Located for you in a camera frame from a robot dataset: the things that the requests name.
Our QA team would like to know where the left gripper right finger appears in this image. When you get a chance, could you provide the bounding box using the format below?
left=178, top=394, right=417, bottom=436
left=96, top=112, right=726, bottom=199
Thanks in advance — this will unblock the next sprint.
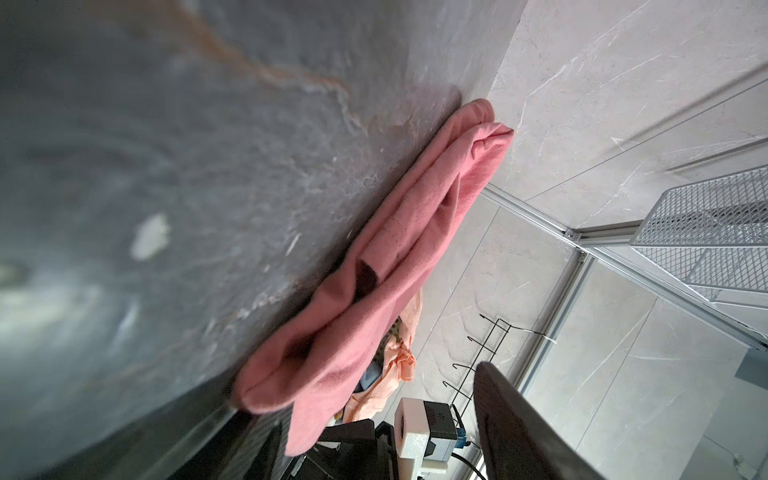
left=473, top=362, right=602, bottom=480

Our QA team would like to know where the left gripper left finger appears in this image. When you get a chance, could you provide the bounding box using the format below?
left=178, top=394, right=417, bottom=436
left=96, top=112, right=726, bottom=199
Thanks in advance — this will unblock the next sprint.
left=170, top=407, right=292, bottom=479

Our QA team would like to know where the dark pink t-shirt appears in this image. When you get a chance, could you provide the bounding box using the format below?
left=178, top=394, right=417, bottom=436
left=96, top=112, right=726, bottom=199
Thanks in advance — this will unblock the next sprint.
left=233, top=99, right=514, bottom=457

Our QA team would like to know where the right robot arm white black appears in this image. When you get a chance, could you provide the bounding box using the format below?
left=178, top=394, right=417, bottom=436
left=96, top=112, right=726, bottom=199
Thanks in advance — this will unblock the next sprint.
left=282, top=419, right=399, bottom=480

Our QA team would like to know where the grey blue t-shirt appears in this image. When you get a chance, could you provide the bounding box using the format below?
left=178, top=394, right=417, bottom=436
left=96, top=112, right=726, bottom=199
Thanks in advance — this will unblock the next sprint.
left=354, top=360, right=383, bottom=393

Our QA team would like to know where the light salmon t-shirt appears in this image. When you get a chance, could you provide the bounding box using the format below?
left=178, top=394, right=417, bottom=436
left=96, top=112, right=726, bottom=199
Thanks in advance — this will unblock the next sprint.
left=340, top=289, right=423, bottom=423

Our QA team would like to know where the green plastic basket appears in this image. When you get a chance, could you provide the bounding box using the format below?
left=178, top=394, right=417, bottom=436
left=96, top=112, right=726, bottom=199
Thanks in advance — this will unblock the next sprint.
left=374, top=317, right=402, bottom=363

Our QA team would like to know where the black wire hook rack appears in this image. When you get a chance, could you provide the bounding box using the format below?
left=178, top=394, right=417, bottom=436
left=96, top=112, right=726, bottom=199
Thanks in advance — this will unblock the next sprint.
left=441, top=313, right=557, bottom=422

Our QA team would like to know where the white wire mesh basket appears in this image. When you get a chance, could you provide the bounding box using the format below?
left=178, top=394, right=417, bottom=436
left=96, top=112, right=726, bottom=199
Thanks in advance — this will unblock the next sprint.
left=629, top=166, right=767, bottom=301

